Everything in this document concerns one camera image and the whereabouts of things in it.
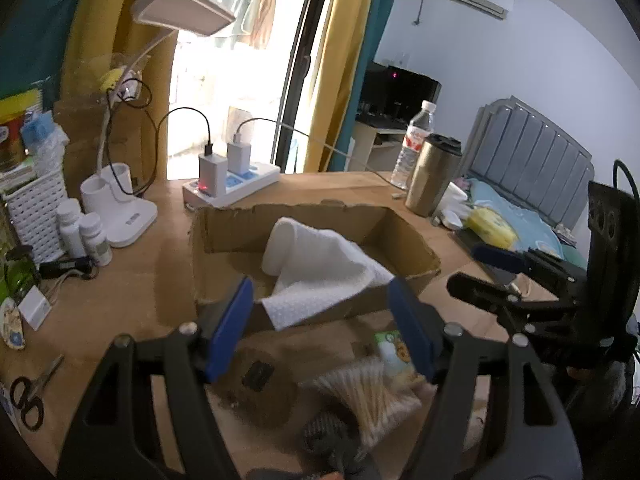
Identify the steel travel tumbler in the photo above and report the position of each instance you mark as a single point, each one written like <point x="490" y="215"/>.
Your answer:
<point x="438" y="161"/>

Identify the black scissors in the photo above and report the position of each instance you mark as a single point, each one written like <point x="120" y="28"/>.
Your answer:
<point x="25" y="395"/>

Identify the white textured towel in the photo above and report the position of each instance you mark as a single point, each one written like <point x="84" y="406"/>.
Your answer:
<point x="315" y="270"/>

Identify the brown cardboard box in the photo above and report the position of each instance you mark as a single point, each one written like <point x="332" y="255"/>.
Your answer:
<point x="229" y="243"/>

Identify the white woven plastic basket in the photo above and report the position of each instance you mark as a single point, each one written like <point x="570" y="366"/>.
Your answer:
<point x="32" y="210"/>

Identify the black flashlight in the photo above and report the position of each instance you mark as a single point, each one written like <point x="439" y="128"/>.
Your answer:
<point x="82" y="267"/>

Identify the white charger with black cable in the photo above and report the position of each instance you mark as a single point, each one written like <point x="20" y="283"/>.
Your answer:
<point x="212" y="172"/>

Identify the white pill bottle left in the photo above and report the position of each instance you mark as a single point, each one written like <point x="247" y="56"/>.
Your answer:
<point x="68" y="216"/>

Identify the black monitor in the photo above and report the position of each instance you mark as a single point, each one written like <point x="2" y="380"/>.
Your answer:
<point x="391" y="96"/>

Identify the clear water bottle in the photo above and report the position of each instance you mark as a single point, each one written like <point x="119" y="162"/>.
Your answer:
<point x="419" y="128"/>

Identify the white pill bottle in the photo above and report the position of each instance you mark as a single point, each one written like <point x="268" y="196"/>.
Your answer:
<point x="68" y="216"/>
<point x="94" y="238"/>

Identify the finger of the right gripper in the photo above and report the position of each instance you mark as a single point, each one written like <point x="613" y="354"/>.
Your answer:
<point x="543" y="319"/>
<point x="543" y="268"/>

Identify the red yellow can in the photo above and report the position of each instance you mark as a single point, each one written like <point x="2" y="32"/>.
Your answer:
<point x="15" y="112"/>

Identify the small white adapter box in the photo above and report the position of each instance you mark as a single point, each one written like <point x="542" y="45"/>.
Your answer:
<point x="34" y="308"/>

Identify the grey bed headboard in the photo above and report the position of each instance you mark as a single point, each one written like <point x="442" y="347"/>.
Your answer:
<point x="529" y="160"/>

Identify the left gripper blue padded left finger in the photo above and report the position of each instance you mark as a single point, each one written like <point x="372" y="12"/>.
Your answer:
<point x="114" y="435"/>

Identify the teal curtain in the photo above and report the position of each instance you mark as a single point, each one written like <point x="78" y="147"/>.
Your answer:
<point x="33" y="44"/>

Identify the white power strip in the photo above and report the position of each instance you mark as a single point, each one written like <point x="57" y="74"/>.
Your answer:
<point x="237" y="187"/>

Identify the yellow tissue pack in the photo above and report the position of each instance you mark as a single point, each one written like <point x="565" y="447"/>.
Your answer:
<point x="491" y="228"/>

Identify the white pill bottle right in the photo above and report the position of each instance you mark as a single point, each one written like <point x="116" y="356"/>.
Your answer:
<point x="94" y="238"/>

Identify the yellow curtain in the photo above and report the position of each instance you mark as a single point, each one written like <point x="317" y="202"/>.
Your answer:
<point x="101" y="28"/>

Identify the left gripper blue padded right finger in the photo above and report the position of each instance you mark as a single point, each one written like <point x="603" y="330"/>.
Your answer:
<point x="526" y="435"/>

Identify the brown fuzzy plush pouch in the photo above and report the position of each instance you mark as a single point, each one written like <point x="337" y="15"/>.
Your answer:
<point x="259" y="388"/>

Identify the cotton swab zip bag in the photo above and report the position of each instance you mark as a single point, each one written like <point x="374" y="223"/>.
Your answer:
<point x="362" y="386"/>

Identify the cartoon tissue packet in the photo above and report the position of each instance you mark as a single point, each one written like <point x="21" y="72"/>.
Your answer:
<point x="396" y="358"/>

